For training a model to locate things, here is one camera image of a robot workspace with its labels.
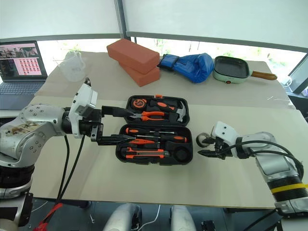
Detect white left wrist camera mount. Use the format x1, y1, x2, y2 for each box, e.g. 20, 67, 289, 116
68, 82, 99, 140

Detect clear plastic measuring cup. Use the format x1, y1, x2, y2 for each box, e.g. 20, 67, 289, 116
57, 50, 86, 82

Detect red brick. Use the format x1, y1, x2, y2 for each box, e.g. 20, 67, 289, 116
117, 61, 161, 88
106, 38, 160, 74

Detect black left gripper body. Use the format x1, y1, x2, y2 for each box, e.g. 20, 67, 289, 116
78, 108, 104, 145

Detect blue boxing glove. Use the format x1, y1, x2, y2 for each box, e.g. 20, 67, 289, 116
158, 52, 215, 85

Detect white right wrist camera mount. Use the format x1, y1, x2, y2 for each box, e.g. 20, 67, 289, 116
211, 120, 238, 157

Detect orange black handled screwdriver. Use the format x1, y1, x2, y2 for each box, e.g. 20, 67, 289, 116
136, 133, 188, 143
125, 127, 176, 136

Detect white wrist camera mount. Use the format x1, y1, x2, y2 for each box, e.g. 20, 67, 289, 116
211, 120, 238, 157
68, 82, 99, 140

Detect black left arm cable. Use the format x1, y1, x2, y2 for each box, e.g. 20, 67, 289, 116
57, 135, 86, 204
54, 134, 71, 207

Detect white rounded shell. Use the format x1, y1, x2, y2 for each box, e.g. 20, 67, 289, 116
103, 203, 142, 231
169, 204, 196, 231

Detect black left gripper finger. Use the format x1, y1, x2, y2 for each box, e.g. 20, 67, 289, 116
97, 134, 133, 146
101, 105, 136, 119

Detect orange handled long nose pliers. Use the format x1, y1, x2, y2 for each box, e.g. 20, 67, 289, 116
128, 138, 160, 148

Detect grey laptop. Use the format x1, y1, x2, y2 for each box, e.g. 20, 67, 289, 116
0, 40, 49, 111

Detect orange black utility knife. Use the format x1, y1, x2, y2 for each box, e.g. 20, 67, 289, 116
121, 147, 169, 160

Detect grey window frame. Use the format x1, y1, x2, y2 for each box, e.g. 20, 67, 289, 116
0, 0, 308, 54

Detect green square frying pan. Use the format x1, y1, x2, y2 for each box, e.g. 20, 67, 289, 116
212, 55, 278, 85

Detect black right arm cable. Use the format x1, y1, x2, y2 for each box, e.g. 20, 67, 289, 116
227, 141, 304, 179

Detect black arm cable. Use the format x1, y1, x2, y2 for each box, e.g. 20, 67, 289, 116
227, 141, 304, 179
57, 135, 86, 204
54, 134, 71, 207

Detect orange handled combination pliers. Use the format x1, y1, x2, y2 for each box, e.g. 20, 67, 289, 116
128, 110, 170, 122

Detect black orange handled claw hammer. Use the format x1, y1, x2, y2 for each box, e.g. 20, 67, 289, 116
149, 100, 188, 124

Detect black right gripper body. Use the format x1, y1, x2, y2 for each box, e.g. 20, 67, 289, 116
211, 136, 233, 160

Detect grey tape roll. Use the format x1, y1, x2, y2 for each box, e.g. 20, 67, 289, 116
195, 132, 213, 148

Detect orange black tape measure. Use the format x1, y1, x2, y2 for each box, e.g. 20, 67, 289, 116
131, 98, 148, 109

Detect black tool case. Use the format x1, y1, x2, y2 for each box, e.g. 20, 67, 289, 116
115, 94, 194, 166

